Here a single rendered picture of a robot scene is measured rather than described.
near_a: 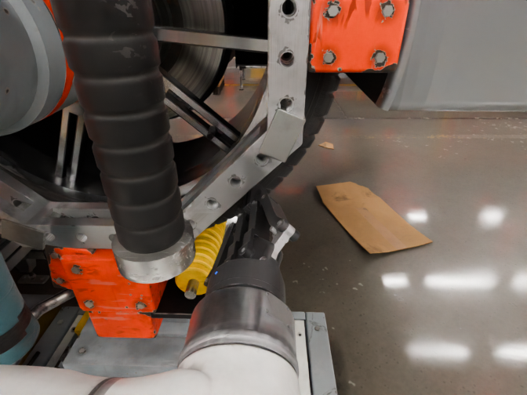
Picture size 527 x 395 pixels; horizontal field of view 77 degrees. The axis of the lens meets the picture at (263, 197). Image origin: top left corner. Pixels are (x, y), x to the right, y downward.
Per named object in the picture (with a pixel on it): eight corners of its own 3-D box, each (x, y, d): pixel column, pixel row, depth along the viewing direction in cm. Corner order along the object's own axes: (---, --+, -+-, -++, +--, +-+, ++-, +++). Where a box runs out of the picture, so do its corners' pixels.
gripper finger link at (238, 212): (258, 282, 35) (249, 289, 35) (260, 223, 45) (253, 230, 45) (231, 262, 34) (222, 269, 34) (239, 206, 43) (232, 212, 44)
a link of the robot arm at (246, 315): (325, 382, 24) (316, 316, 29) (233, 321, 21) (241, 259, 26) (240, 424, 28) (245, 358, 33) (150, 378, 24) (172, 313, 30)
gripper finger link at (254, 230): (237, 258, 33) (246, 251, 33) (247, 199, 43) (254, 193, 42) (264, 278, 35) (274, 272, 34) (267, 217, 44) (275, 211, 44)
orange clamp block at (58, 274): (70, 212, 52) (77, 255, 57) (40, 244, 45) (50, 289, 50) (115, 219, 52) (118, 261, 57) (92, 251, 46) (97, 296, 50)
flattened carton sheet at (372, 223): (361, 184, 184) (362, 178, 182) (431, 244, 138) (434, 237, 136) (312, 192, 176) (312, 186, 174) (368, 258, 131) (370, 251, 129)
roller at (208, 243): (233, 204, 74) (231, 182, 71) (211, 309, 49) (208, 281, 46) (207, 204, 75) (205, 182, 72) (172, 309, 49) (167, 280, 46)
